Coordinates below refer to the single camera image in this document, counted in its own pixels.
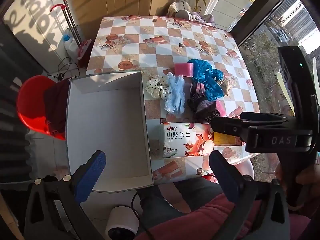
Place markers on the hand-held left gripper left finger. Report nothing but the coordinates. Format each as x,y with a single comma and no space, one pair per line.
91,175

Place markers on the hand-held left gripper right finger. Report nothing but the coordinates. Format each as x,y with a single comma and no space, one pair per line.
222,175

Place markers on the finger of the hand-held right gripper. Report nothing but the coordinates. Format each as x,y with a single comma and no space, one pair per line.
230,127
270,120

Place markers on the black white spotted cloth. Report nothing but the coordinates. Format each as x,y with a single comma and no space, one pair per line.
217,113

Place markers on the pink sponge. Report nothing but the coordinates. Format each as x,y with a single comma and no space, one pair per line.
221,107
183,69

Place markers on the dark purple knitted sock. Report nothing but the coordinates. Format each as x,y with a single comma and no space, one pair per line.
200,102

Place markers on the beige fuzzy sock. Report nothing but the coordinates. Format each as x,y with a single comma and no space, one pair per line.
226,86

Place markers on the blue plastic shoe cover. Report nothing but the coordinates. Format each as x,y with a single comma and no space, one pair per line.
200,66
212,85

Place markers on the white cardboard box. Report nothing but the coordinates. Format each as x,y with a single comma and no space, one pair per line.
107,120

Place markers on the light blue fluffy cloth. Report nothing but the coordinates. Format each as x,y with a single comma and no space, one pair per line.
175,95

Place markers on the white polka-dot scrunchie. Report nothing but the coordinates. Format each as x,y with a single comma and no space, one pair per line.
156,87

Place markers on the person's right hand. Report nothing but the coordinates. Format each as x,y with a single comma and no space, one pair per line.
313,177

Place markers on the red plastic stool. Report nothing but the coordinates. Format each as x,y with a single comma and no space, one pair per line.
210,178

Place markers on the yellow red small box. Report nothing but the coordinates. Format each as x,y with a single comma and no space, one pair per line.
225,140

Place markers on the person's leg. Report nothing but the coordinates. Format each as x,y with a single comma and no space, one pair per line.
180,195

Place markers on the floral tissue pack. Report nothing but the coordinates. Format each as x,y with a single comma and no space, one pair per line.
180,140

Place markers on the person's maroon sweater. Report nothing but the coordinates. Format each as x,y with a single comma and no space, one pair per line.
200,225

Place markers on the white round appliance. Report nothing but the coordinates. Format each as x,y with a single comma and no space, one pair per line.
122,222

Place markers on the dark red garment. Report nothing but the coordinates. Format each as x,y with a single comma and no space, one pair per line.
57,105

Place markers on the red plastic chair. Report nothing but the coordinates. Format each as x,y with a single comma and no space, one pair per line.
30,105

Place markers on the checkered printed tablecloth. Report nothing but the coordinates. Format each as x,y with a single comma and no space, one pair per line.
160,60

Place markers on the black charger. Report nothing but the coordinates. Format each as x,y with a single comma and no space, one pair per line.
60,75

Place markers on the pale pink cloth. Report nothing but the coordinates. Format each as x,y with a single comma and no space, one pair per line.
205,18

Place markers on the grey curtain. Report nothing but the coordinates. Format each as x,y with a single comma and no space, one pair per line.
15,92

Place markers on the red broom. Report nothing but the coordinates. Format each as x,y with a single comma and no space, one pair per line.
85,48

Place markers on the white bottle blue cap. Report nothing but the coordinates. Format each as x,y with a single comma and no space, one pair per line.
71,45

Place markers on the red hooked metal pole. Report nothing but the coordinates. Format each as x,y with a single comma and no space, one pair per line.
68,22

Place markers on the dark window frame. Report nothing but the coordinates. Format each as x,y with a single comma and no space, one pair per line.
260,12

